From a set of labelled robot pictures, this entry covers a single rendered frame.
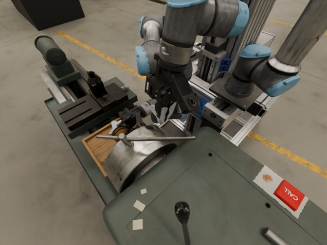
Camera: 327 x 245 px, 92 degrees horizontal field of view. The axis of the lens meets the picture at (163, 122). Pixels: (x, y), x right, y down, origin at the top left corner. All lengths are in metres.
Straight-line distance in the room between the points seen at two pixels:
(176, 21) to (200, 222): 0.48
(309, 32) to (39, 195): 2.31
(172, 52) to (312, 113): 2.87
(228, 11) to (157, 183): 0.47
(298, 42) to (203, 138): 0.44
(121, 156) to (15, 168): 2.00
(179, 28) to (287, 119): 2.55
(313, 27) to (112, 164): 0.78
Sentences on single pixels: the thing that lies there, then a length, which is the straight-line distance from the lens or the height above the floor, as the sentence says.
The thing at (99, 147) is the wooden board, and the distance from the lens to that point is 1.05.
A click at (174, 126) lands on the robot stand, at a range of 1.88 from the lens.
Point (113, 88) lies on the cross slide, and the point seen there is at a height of 0.97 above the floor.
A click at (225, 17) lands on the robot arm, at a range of 0.41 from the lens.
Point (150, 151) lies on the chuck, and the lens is 0.57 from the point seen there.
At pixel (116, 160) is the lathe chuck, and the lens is 0.62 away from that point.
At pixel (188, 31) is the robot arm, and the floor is 1.61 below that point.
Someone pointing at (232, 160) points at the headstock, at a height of 1.25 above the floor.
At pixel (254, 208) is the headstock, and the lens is 0.56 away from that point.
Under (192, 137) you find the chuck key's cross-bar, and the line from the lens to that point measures 0.45.
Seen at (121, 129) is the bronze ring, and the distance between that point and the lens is 0.79.
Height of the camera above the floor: 1.75
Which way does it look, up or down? 54 degrees down
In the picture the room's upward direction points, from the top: straight up
